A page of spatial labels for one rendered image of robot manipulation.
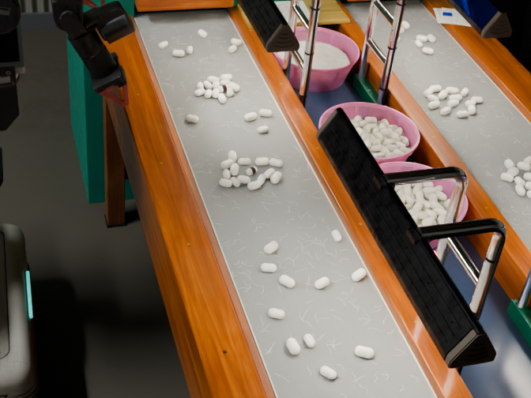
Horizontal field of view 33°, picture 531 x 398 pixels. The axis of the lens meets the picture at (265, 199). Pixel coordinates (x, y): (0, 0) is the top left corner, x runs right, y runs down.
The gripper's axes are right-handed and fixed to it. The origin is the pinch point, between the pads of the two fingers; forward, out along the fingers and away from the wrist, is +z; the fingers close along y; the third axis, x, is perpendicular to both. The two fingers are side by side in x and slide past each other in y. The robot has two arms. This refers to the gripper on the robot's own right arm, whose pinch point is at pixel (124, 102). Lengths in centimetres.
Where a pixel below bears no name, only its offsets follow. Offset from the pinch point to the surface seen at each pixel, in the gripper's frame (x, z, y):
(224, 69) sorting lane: -20, 39, 54
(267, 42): -33.5, 9.6, 11.4
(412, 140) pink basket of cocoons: -58, 58, 12
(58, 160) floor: 54, 84, 118
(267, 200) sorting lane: -17.5, 37.7, -6.3
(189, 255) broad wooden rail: 1.4, 25.3, -25.4
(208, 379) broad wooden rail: 4, 24, -59
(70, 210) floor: 52, 85, 87
